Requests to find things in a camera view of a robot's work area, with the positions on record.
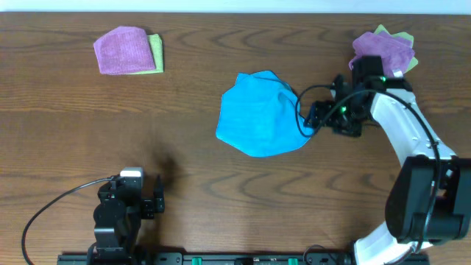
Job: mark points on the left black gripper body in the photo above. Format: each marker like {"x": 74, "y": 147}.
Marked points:
{"x": 147, "y": 207}

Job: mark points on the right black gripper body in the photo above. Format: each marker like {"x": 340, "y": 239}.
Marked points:
{"x": 346, "y": 121}

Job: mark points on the blue microfiber cloth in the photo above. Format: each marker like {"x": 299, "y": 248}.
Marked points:
{"x": 258, "y": 116}

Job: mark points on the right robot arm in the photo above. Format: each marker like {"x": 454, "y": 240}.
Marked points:
{"x": 429, "y": 203}

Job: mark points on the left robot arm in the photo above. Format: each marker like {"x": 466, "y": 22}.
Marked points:
{"x": 118, "y": 220}

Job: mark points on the crumpled purple cloth right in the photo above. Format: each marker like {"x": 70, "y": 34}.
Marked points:
{"x": 395, "y": 55}

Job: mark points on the green cloth right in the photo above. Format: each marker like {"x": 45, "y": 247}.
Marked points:
{"x": 404, "y": 37}

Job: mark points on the folded purple cloth left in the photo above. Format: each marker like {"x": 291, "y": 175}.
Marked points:
{"x": 124, "y": 50}

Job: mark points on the folded green cloth left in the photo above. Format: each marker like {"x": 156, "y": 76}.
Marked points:
{"x": 156, "y": 46}

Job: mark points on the black mounting rail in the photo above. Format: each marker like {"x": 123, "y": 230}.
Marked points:
{"x": 176, "y": 258}

